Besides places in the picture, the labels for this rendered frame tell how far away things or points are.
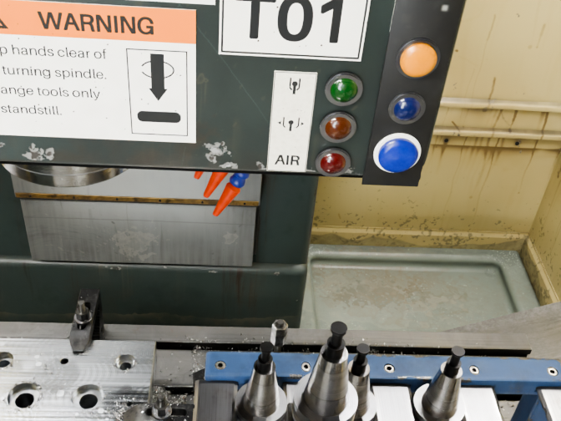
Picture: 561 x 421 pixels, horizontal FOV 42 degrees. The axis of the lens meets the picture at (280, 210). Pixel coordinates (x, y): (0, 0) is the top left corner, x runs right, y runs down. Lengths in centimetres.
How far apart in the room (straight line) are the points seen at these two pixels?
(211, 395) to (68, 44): 53
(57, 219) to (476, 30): 99
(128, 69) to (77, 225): 99
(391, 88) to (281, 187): 92
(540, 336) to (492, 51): 64
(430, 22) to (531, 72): 131
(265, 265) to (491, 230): 77
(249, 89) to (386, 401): 53
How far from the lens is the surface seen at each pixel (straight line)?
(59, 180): 75
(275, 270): 156
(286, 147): 55
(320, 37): 50
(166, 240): 148
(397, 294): 197
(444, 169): 192
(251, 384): 87
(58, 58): 53
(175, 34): 50
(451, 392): 90
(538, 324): 172
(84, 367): 125
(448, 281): 205
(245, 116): 53
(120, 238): 149
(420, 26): 51
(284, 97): 52
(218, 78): 52
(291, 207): 146
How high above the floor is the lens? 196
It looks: 40 degrees down
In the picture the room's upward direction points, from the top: 6 degrees clockwise
